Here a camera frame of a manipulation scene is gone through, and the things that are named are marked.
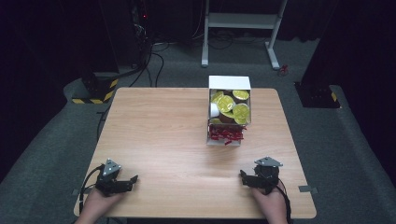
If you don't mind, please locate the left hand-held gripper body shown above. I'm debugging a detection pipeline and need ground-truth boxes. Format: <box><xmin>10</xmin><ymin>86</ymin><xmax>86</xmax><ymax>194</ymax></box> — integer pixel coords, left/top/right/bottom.
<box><xmin>94</xmin><ymin>158</ymin><xmax>133</xmax><ymax>198</ymax></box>

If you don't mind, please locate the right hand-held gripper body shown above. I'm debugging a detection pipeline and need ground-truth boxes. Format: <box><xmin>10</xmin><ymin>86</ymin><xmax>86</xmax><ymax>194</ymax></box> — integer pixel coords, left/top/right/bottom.
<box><xmin>246</xmin><ymin>156</ymin><xmax>284</xmax><ymax>196</ymax></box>

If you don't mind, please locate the person's left hand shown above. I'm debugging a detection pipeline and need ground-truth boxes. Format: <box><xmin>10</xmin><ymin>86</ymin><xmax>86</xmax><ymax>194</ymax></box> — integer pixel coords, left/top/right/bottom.
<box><xmin>75</xmin><ymin>186</ymin><xmax>126</xmax><ymax>224</ymax></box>

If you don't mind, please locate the person's right hand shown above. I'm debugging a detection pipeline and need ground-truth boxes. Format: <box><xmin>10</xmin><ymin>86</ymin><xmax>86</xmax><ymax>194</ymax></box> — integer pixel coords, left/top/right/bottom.
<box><xmin>250</xmin><ymin>181</ymin><xmax>290</xmax><ymax>224</ymax></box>

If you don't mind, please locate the pile of red sachets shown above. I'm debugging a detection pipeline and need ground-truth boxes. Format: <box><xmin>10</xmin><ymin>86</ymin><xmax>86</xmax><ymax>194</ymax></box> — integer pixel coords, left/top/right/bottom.
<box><xmin>208</xmin><ymin>123</ymin><xmax>248</xmax><ymax>146</ymax></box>

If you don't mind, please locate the white cardboard box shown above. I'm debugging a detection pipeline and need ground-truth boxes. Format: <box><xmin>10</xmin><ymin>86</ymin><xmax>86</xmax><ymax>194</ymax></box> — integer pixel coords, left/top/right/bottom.
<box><xmin>205</xmin><ymin>75</ymin><xmax>252</xmax><ymax>147</ymax></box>

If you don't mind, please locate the black base with yellow stripes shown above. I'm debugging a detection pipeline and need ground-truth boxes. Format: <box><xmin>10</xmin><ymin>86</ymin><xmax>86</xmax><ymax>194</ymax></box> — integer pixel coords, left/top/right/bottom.
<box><xmin>71</xmin><ymin>70</ymin><xmax>120</xmax><ymax>105</ymax></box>

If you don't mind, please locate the black base with yellow mark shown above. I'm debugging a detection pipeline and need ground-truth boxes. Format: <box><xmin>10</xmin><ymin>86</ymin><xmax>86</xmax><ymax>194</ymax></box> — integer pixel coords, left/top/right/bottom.
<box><xmin>293</xmin><ymin>81</ymin><xmax>342</xmax><ymax>110</ymax></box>

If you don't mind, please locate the small red floor object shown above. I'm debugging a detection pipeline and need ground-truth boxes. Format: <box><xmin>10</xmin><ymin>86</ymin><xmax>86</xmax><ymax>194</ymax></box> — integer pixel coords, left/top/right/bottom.
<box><xmin>277</xmin><ymin>63</ymin><xmax>290</xmax><ymax>77</ymax></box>

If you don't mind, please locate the dark equipment rack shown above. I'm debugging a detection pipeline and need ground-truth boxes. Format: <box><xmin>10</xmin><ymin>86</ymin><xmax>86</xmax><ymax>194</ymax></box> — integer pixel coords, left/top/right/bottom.
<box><xmin>129</xmin><ymin>0</ymin><xmax>152</xmax><ymax>66</ymax></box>

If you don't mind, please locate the white metal stand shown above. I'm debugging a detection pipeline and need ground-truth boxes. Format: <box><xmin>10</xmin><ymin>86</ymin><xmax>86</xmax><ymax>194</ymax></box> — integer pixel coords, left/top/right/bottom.
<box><xmin>201</xmin><ymin>0</ymin><xmax>289</xmax><ymax>71</ymax></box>

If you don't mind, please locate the left hand-held gripper cable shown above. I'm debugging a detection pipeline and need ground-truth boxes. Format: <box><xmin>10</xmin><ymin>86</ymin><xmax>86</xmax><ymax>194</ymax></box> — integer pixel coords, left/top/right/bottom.
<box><xmin>78</xmin><ymin>163</ymin><xmax>106</xmax><ymax>217</ymax></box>

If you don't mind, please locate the hand-held gripper cable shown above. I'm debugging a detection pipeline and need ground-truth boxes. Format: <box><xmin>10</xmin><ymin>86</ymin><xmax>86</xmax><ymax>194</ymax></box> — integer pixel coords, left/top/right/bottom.
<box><xmin>275</xmin><ymin>177</ymin><xmax>294</xmax><ymax>224</ymax></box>
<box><xmin>78</xmin><ymin>163</ymin><xmax>106</xmax><ymax>217</ymax></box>

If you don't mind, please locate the right hand-held gripper cable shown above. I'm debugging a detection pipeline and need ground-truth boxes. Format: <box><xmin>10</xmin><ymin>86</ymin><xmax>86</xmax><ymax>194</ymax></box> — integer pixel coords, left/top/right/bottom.
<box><xmin>275</xmin><ymin>177</ymin><xmax>294</xmax><ymax>224</ymax></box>

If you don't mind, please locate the thin black floor cable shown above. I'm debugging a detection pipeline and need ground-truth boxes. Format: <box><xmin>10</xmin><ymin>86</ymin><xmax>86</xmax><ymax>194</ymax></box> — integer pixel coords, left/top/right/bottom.
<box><xmin>95</xmin><ymin>106</ymin><xmax>110</xmax><ymax>142</ymax></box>

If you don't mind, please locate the black floor cable bundle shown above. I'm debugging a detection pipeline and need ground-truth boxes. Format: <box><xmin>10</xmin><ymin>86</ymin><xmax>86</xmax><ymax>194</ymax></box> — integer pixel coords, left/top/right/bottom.
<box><xmin>118</xmin><ymin>36</ymin><xmax>166</xmax><ymax>89</ymax></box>

